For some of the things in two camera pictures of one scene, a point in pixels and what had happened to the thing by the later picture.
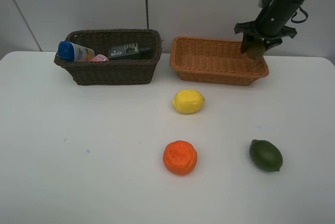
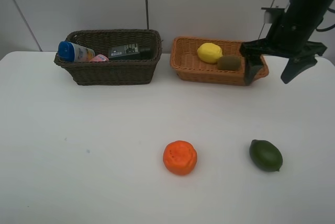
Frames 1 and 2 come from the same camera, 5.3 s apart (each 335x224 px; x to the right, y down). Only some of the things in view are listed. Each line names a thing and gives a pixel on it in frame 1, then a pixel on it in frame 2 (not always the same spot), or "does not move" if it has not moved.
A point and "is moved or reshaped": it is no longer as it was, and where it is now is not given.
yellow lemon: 188,101 to 209,52
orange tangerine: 180,157 does not move
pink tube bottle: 99,57 does not move
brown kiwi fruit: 256,51 is moved or reshaped
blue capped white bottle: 70,52 does not move
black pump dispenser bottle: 131,51 does not move
